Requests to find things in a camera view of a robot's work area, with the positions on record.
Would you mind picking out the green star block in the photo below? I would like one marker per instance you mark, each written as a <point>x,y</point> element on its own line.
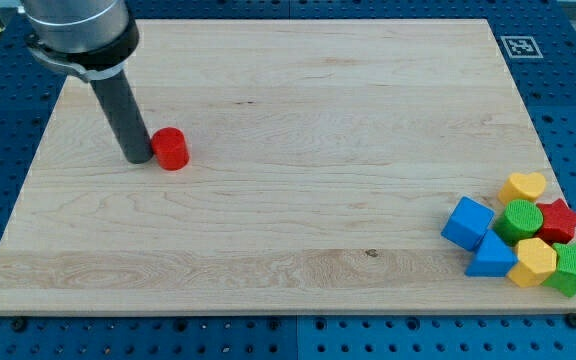
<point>563,278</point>

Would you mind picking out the red star block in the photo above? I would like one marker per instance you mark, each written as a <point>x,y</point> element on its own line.
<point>559,222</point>

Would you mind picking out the wooden board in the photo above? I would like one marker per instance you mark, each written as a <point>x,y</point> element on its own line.
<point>325,158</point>

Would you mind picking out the green cylinder block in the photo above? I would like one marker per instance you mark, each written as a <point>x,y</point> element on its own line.
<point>519,220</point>

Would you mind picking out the white fiducial marker tag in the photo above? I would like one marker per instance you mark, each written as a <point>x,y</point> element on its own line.
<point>521,47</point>

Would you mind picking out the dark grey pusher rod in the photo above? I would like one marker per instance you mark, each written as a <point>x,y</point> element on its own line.
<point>122,112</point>

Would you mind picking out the blue triangle block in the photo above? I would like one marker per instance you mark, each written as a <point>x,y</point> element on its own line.
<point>492,258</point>

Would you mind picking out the yellow heart block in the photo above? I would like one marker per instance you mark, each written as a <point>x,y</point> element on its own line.
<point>522,186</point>

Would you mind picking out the red cylinder block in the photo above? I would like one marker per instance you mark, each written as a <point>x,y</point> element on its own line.
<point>170,148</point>

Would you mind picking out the blue cube block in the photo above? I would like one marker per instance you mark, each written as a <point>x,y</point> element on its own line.
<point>467,224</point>

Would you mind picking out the yellow hexagon block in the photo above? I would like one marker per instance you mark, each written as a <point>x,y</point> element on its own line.
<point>536,261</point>

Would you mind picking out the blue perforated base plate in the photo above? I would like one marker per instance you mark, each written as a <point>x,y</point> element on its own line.
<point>28,95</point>

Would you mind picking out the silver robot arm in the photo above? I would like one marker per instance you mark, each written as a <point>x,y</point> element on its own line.
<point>91,40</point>

